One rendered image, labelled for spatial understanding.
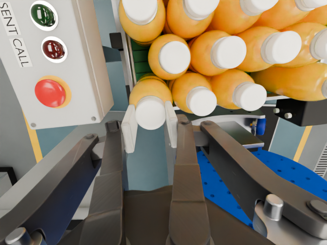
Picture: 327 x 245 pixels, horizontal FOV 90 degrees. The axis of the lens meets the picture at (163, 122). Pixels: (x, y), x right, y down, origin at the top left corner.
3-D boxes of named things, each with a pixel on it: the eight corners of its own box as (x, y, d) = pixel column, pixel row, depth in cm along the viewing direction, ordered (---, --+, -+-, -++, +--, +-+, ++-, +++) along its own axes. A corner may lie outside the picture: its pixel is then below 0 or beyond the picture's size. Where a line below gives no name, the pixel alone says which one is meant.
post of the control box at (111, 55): (130, 60, 123) (67, 66, 30) (129, 54, 121) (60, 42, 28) (136, 59, 123) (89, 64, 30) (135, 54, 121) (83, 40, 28)
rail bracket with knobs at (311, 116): (263, 114, 47) (292, 128, 38) (267, 89, 45) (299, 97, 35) (297, 111, 48) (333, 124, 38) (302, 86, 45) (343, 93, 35)
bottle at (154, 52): (177, 73, 41) (196, 84, 24) (149, 73, 41) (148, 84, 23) (178, 42, 38) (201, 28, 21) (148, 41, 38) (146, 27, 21)
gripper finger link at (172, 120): (169, 119, 14) (177, 118, 15) (164, 100, 21) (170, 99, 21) (171, 148, 16) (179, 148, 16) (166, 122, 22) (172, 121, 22)
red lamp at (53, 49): (49, 60, 20) (43, 60, 19) (43, 41, 19) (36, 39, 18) (67, 59, 20) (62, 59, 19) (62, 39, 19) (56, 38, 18)
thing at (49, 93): (45, 106, 22) (39, 109, 21) (34, 79, 21) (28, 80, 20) (71, 104, 22) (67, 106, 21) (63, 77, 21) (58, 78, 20)
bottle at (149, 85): (150, 65, 37) (148, 72, 20) (172, 86, 39) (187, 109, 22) (130, 89, 39) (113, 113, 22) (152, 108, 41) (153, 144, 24)
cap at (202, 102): (181, 99, 25) (184, 102, 23) (202, 81, 24) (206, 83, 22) (197, 117, 26) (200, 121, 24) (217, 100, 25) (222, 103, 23)
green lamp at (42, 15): (39, 28, 19) (31, 26, 18) (31, 6, 18) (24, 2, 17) (58, 26, 19) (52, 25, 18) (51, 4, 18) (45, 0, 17)
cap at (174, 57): (186, 72, 23) (189, 74, 22) (159, 72, 23) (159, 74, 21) (188, 42, 22) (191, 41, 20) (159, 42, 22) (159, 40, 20)
